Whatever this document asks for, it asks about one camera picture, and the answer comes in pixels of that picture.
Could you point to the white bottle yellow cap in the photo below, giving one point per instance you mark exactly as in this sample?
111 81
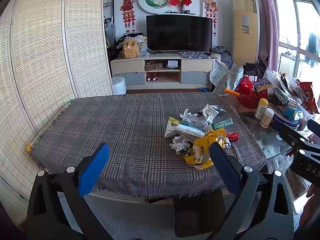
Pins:
261 108

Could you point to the yellow plush backpack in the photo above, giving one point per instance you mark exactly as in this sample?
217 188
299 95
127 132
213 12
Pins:
130 48

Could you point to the cream standing air conditioner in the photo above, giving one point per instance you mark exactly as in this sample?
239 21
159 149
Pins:
243 42

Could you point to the grey plaid tablecloth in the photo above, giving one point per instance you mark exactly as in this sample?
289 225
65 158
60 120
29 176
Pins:
112 130

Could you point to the crumpled white paper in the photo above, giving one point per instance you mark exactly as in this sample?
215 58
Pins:
186 113

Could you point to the small white device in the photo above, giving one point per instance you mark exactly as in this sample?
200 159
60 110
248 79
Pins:
172 64

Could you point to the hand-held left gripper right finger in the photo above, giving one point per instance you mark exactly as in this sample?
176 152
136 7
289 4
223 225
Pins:
225 166

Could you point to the pile of snack packets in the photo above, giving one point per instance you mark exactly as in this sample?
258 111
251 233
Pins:
287 92

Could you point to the white bottle cream cap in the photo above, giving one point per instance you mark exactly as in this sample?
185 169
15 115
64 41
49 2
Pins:
267 118

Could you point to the dark bag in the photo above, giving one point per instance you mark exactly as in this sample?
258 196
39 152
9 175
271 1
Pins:
255 70

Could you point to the silver foil bag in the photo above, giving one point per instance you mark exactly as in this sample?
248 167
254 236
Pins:
211 110

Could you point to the small blue toy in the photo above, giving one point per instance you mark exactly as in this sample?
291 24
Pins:
205 89

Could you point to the grey clothes pile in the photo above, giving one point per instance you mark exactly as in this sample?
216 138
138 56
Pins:
225 57

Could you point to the red toy car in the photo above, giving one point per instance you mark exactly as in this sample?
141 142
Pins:
152 77

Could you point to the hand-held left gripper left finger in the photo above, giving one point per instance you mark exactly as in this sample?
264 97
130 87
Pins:
93 166

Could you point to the red fish hanging decoration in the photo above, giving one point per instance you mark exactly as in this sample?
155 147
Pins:
128 5

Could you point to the person's right forearm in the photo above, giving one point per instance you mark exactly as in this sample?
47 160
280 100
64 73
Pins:
310 210

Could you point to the vase with sunflower and flags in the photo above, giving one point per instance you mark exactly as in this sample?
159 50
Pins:
181 1

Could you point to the bamboo folding screen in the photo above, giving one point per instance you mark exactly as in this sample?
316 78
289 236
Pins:
37 55

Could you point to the red plastic basket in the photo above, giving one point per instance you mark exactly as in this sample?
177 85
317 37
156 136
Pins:
246 97

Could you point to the crumpled printed paper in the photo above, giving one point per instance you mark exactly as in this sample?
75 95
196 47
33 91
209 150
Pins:
178 143

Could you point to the black coat rack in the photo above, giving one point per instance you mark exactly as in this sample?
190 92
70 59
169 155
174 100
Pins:
113 5

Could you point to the blue round tin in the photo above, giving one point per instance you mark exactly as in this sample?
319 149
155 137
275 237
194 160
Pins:
285 120

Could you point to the pink curtain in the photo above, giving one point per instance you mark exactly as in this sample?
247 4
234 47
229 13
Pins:
267 10

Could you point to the pink animal hanging decoration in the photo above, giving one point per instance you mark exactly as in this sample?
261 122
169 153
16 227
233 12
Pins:
209 5

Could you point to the cream grey television cabinet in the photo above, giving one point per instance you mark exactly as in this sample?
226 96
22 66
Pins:
125 66

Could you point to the small red object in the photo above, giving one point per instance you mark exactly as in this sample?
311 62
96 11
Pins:
233 136

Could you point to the yellow crumpled wrapper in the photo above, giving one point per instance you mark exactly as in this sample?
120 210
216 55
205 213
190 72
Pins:
200 150

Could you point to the blue patterned cloth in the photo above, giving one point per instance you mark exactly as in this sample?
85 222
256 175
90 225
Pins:
193 54

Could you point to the window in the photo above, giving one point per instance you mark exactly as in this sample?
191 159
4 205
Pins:
297 25

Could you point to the green floral cloth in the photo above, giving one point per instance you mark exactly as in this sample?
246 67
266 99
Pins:
225 76

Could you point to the black television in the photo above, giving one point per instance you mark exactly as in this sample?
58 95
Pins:
178 32

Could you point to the clear umbrella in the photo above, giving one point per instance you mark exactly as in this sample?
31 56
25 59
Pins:
110 37

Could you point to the yellow clip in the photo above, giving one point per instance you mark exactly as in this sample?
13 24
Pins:
30 148

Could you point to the white green cardboard box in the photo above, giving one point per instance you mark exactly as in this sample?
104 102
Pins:
180 128

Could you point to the pile of clothes and toys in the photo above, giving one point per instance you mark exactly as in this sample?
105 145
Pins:
143 42

